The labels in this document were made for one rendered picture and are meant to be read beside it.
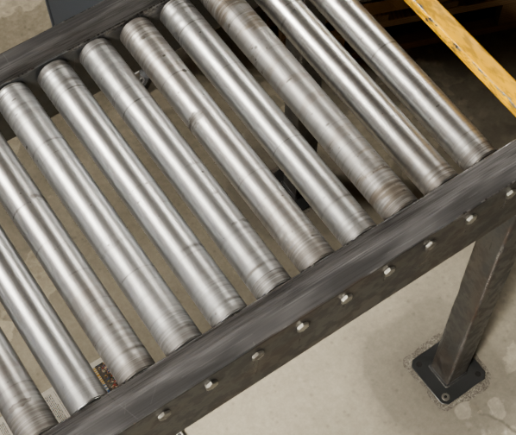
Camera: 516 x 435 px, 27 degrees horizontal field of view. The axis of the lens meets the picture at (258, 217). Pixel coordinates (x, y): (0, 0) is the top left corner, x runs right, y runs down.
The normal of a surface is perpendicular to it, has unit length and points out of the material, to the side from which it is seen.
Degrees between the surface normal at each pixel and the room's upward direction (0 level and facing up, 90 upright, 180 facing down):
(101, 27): 0
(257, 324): 0
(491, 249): 90
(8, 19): 0
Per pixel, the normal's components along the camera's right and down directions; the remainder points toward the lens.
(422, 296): -0.01, -0.48
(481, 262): -0.83, 0.50
